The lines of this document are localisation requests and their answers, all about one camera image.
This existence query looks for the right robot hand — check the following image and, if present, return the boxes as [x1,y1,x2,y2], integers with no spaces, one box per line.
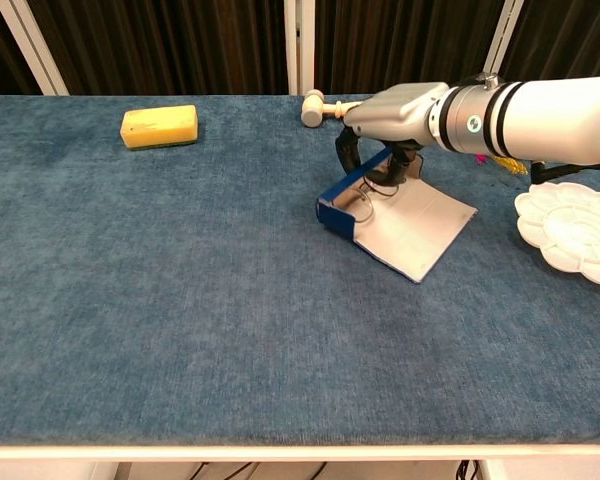
[334,82,451,186]

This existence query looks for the black-framed eyeglasses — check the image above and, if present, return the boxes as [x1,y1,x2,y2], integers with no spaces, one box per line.
[347,174,406,224]

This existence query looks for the blue cardboard box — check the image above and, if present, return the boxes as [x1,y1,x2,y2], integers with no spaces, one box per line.
[315,147,479,285]

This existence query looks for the small wooden mallet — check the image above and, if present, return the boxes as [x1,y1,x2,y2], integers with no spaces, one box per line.
[300,88,366,129]

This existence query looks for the colourful feather shuttlecock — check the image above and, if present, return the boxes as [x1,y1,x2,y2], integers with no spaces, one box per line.
[474,153,530,176]

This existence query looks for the white flower-shaped palette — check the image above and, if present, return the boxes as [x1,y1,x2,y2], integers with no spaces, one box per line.
[513,181,600,287]

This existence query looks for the yellow sponge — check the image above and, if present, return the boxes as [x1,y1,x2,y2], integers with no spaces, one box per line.
[120,104,200,150]

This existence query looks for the dark pleated curtain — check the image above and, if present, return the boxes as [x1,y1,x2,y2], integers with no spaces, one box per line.
[0,0,600,96]

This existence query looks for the white frame post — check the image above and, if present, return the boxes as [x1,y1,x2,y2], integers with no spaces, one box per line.
[483,0,525,76]
[0,0,70,96]
[283,0,315,96]

